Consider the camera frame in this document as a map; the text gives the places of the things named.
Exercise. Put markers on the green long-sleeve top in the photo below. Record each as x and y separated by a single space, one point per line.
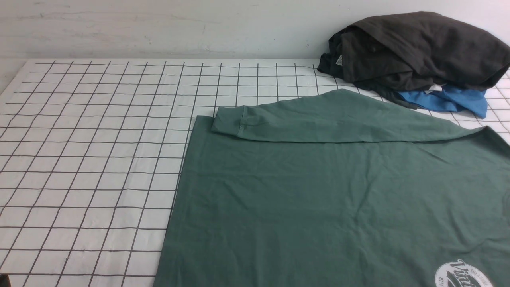
338 190

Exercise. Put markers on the white grid-pattern table cloth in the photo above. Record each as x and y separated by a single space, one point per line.
92 153

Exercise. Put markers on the blue garment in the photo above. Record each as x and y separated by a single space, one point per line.
448 98

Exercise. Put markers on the dark grey garment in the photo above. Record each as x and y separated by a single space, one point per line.
389 54

